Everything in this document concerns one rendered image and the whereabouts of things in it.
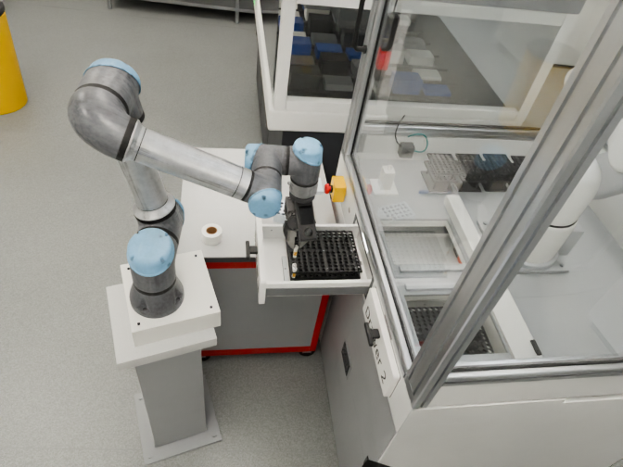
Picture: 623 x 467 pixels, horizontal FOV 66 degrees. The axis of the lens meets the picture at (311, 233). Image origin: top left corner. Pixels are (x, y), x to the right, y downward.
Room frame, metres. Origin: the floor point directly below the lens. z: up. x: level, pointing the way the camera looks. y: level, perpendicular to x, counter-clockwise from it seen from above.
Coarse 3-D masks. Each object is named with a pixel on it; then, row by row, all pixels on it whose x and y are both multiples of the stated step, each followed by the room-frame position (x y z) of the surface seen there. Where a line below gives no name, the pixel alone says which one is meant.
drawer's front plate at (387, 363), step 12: (372, 288) 0.91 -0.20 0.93; (372, 300) 0.88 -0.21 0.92; (372, 312) 0.85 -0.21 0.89; (372, 324) 0.83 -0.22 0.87; (384, 324) 0.79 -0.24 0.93; (384, 336) 0.75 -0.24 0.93; (372, 348) 0.78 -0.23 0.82; (384, 348) 0.72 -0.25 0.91; (384, 360) 0.70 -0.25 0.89; (384, 372) 0.68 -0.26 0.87; (396, 372) 0.65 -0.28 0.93; (384, 384) 0.66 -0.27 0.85; (396, 384) 0.64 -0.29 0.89; (384, 396) 0.64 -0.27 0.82
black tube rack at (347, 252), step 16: (320, 240) 1.09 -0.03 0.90; (336, 240) 1.11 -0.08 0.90; (352, 240) 1.12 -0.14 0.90; (288, 256) 1.03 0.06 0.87; (304, 256) 1.02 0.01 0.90; (320, 256) 1.05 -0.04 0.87; (336, 256) 1.04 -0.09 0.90; (352, 256) 1.05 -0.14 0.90; (304, 272) 0.95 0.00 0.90; (320, 272) 0.96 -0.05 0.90; (336, 272) 0.97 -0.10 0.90; (352, 272) 1.01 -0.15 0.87
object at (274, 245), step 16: (272, 224) 1.13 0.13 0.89; (320, 224) 1.17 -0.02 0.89; (336, 224) 1.19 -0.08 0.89; (352, 224) 1.20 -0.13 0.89; (272, 240) 1.12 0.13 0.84; (272, 256) 1.05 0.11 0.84; (272, 272) 0.98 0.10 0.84; (288, 272) 0.99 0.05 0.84; (368, 272) 1.03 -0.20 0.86; (272, 288) 0.89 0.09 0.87; (288, 288) 0.90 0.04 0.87; (304, 288) 0.91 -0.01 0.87; (320, 288) 0.92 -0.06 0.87; (336, 288) 0.93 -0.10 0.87; (352, 288) 0.95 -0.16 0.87
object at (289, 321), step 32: (192, 192) 1.36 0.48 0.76; (288, 192) 1.46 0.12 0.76; (192, 224) 1.19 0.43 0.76; (224, 224) 1.22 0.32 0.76; (224, 256) 1.07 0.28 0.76; (224, 288) 1.08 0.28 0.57; (256, 288) 1.11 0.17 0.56; (224, 320) 1.08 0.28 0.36; (256, 320) 1.11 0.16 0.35; (288, 320) 1.15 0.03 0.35; (320, 320) 1.18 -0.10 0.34; (224, 352) 1.08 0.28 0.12; (256, 352) 1.12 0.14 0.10
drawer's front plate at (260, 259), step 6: (258, 222) 1.09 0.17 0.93; (258, 228) 1.07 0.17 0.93; (258, 234) 1.04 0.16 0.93; (258, 240) 1.02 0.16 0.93; (258, 246) 0.99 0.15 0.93; (258, 252) 0.98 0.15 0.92; (258, 258) 0.97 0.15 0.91; (264, 258) 0.95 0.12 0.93; (258, 264) 0.95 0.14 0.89; (264, 264) 0.93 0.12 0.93; (258, 270) 0.94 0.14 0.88; (264, 270) 0.91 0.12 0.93; (258, 276) 0.93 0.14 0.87; (264, 276) 0.88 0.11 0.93; (258, 282) 0.92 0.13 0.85; (264, 282) 0.86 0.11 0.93; (264, 288) 0.86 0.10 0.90; (258, 294) 0.89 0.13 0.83; (264, 294) 0.86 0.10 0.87; (264, 300) 0.86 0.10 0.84
